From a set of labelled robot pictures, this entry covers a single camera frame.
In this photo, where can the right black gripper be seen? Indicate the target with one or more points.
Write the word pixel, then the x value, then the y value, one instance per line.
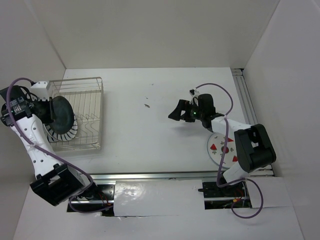
pixel 184 105

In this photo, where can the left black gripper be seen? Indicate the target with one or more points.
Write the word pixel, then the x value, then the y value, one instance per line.
pixel 50 117

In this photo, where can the dark blue glazed plate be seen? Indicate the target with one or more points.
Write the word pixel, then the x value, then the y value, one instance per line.
pixel 63 115

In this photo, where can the blue striped plate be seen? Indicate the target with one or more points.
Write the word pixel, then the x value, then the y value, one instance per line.
pixel 66 137
pixel 51 139

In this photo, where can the strawberry pattern plate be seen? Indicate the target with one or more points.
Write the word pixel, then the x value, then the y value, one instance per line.
pixel 215 147

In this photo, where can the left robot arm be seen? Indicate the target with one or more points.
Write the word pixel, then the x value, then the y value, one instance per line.
pixel 37 120

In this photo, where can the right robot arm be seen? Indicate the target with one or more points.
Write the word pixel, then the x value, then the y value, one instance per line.
pixel 253 146

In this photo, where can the white glossy cover sheet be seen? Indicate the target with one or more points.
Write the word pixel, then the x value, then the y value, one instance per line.
pixel 158 198

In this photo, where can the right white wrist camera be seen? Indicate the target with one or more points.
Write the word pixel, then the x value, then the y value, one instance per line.
pixel 194 96

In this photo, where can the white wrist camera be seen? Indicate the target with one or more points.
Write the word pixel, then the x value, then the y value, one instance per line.
pixel 41 90
pixel 194 96

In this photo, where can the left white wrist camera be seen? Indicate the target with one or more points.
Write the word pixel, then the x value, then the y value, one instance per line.
pixel 41 90

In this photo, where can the white wire dish rack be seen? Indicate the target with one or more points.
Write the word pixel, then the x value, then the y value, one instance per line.
pixel 85 95

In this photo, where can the aluminium rail frame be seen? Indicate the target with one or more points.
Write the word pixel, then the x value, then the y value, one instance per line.
pixel 208 188

